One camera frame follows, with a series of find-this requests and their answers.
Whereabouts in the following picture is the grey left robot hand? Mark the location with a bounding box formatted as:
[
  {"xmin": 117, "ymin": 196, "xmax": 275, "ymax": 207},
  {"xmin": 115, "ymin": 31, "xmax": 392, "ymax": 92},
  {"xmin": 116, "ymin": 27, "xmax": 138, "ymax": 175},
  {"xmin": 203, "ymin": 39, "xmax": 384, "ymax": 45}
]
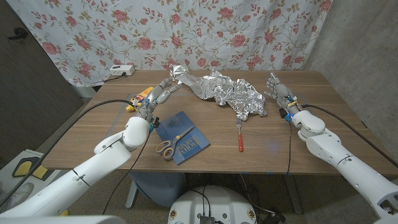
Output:
[{"xmin": 136, "ymin": 77, "xmax": 183, "ymax": 124}]

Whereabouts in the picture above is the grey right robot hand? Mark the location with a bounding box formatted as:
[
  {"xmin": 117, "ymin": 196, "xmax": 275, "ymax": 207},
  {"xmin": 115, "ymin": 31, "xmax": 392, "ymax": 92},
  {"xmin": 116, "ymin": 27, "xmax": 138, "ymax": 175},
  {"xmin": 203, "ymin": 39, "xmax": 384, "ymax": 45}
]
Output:
[{"xmin": 264, "ymin": 72, "xmax": 301, "ymax": 114}]

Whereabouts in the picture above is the aluminum foil sheet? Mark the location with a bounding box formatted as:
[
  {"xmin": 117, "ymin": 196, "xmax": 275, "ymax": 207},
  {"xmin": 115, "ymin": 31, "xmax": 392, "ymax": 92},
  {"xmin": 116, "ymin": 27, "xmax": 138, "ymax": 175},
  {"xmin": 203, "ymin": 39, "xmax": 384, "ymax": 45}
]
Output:
[{"xmin": 169, "ymin": 64, "xmax": 268, "ymax": 121}]

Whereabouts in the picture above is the blue notebook with gold lettering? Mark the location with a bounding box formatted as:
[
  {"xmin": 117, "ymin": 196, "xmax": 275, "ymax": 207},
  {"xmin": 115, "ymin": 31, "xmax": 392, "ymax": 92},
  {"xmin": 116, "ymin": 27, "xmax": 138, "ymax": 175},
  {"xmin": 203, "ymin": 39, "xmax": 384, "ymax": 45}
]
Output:
[{"xmin": 154, "ymin": 111, "xmax": 210, "ymax": 166}]

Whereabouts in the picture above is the yellow mustard bottle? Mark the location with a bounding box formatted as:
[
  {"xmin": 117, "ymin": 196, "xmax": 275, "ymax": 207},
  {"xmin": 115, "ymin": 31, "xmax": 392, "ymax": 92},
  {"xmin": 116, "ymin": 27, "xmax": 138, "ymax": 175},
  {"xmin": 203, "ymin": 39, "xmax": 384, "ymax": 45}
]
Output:
[{"xmin": 125, "ymin": 86, "xmax": 155, "ymax": 113}]

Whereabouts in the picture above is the white power strip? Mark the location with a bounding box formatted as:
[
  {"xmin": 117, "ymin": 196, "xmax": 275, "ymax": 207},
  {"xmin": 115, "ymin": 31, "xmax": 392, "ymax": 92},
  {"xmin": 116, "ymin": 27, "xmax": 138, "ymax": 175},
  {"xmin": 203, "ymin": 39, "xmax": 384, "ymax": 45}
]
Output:
[{"xmin": 109, "ymin": 64, "xmax": 136, "ymax": 77}]

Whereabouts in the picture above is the floral backdrop cloth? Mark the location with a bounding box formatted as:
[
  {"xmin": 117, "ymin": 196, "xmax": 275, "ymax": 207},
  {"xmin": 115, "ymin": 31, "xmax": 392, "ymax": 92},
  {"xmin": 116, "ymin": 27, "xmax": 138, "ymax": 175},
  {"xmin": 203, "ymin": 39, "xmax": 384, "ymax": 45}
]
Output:
[{"xmin": 6, "ymin": 0, "xmax": 333, "ymax": 88}]

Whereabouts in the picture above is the blue-grey stool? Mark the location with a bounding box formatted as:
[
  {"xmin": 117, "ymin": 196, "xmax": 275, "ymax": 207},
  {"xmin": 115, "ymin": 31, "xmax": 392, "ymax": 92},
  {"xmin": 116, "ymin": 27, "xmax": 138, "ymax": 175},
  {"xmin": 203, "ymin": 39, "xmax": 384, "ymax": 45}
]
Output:
[{"xmin": 129, "ymin": 172, "xmax": 187, "ymax": 208}]

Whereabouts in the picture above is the grey table leg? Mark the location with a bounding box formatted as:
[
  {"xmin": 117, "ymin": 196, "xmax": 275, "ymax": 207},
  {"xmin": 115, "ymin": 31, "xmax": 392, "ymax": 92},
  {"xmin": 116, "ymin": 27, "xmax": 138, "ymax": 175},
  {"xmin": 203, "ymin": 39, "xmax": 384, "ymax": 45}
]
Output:
[{"xmin": 282, "ymin": 174, "xmax": 303, "ymax": 215}]

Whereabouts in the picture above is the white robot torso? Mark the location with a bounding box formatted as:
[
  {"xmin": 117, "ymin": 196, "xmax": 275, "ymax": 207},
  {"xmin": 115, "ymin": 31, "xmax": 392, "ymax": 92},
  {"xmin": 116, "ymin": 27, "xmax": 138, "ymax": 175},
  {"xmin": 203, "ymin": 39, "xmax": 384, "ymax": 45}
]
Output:
[{"xmin": 167, "ymin": 185, "xmax": 257, "ymax": 224}]

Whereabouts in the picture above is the black device on floor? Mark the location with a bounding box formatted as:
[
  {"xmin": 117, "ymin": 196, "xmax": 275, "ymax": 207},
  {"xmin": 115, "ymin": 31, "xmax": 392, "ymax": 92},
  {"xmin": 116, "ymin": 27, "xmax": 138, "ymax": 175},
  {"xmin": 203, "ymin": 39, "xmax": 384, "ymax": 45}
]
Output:
[{"xmin": 262, "ymin": 208, "xmax": 286, "ymax": 224}]

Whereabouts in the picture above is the white floor board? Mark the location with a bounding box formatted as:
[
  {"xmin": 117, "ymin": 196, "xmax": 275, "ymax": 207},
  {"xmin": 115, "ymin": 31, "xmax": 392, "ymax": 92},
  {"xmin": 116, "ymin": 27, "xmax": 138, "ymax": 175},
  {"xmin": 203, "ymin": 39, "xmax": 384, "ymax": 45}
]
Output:
[{"xmin": 0, "ymin": 149, "xmax": 90, "ymax": 217}]

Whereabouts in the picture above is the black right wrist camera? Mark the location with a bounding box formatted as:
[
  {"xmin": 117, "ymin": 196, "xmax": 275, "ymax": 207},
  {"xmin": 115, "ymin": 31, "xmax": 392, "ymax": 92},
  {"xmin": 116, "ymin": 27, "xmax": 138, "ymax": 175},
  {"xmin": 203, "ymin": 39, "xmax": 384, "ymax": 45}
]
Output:
[{"xmin": 279, "ymin": 108, "xmax": 295, "ymax": 123}]

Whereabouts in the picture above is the black power strip cable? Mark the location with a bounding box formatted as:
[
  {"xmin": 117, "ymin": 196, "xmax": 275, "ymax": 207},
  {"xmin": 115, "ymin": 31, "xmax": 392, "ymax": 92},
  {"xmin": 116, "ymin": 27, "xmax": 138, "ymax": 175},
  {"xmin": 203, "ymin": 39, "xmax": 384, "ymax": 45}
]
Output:
[{"xmin": 104, "ymin": 72, "xmax": 127, "ymax": 83}]

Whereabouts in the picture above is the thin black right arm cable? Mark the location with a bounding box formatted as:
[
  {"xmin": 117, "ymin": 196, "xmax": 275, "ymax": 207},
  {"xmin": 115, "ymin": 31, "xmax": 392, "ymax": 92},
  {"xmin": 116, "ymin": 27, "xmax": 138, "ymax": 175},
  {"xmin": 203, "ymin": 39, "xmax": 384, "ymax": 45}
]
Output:
[{"xmin": 285, "ymin": 119, "xmax": 295, "ymax": 175}]

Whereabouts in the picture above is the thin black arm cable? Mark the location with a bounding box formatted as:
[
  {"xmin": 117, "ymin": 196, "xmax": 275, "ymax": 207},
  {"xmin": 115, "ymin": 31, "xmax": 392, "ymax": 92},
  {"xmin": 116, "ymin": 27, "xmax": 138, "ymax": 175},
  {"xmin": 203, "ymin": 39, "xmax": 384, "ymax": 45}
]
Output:
[
  {"xmin": 285, "ymin": 119, "xmax": 295, "ymax": 175},
  {"xmin": 102, "ymin": 124, "xmax": 153, "ymax": 215}
]

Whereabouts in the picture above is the fork with red handle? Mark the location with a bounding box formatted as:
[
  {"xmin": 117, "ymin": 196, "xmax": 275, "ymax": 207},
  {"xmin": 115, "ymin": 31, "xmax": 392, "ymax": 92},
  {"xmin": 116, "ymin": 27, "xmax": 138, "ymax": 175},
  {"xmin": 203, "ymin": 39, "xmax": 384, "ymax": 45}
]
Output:
[{"xmin": 236, "ymin": 117, "xmax": 244, "ymax": 153}]

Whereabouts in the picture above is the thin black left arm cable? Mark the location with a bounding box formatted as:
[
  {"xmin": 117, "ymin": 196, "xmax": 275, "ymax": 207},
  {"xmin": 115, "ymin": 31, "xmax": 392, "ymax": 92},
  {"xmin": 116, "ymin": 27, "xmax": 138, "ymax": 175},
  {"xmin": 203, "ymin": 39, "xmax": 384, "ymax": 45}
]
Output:
[{"xmin": 102, "ymin": 124, "xmax": 153, "ymax": 215}]

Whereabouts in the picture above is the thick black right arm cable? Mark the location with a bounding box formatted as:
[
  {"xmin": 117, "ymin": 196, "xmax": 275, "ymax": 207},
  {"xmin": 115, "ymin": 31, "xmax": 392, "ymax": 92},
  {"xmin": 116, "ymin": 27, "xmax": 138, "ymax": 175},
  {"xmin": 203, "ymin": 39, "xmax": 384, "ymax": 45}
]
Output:
[{"xmin": 300, "ymin": 104, "xmax": 398, "ymax": 169}]

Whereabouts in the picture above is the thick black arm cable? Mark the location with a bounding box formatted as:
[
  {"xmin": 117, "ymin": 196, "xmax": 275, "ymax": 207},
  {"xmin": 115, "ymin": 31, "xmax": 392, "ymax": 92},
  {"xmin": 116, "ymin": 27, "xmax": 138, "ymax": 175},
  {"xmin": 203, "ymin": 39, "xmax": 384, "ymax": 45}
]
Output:
[
  {"xmin": 300, "ymin": 104, "xmax": 398, "ymax": 169},
  {"xmin": 0, "ymin": 99, "xmax": 134, "ymax": 208}
]

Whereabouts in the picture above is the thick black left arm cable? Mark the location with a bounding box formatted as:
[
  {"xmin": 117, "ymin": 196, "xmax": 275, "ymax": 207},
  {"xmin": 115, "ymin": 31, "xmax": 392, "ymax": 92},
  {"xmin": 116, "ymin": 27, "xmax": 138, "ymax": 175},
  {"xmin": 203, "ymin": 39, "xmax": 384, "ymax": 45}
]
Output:
[{"xmin": 0, "ymin": 99, "xmax": 134, "ymax": 208}]

